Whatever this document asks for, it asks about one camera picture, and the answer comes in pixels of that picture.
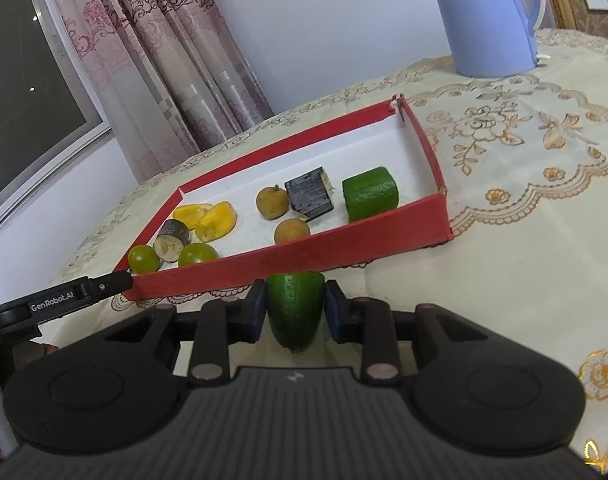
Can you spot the blue electric kettle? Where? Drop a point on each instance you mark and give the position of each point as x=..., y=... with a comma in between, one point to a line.
x=492, y=38

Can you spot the green round fruit front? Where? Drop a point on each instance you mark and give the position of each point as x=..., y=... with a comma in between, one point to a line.
x=197, y=253

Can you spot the red shallow box tray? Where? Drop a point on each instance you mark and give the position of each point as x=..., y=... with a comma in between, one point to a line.
x=386, y=134

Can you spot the pink floral curtain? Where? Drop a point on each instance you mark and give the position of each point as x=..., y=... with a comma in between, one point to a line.
x=169, y=74

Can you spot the green cut cucumber chunk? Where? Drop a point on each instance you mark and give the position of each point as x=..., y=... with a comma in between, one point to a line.
x=370, y=193

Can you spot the green round fruit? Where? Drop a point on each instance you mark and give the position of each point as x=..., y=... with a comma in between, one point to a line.
x=142, y=259
x=197, y=253

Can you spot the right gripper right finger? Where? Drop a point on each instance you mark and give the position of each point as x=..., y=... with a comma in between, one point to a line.
x=370, y=323

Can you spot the dark eggplant slice right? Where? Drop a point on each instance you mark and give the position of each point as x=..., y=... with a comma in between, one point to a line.
x=310, y=194

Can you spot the green avocado half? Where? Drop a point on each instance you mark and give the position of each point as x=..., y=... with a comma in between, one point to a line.
x=295, y=303

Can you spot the green round fruit left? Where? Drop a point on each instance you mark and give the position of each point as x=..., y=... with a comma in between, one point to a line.
x=142, y=259

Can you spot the brown longan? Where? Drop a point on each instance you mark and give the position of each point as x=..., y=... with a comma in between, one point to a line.
x=272, y=202
x=289, y=230

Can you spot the brown longan front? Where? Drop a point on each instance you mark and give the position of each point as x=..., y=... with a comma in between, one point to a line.
x=289, y=230

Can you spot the yellow fruit piece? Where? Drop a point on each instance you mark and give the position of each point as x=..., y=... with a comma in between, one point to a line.
x=191, y=214
x=217, y=222

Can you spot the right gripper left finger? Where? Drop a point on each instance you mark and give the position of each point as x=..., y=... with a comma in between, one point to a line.
x=223, y=322

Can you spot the eggplant half cut piece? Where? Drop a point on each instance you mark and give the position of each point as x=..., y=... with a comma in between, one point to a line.
x=169, y=242

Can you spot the brown longan back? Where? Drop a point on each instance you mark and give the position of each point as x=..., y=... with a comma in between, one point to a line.
x=272, y=202

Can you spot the window with white frame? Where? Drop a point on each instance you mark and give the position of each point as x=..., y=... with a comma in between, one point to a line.
x=48, y=111

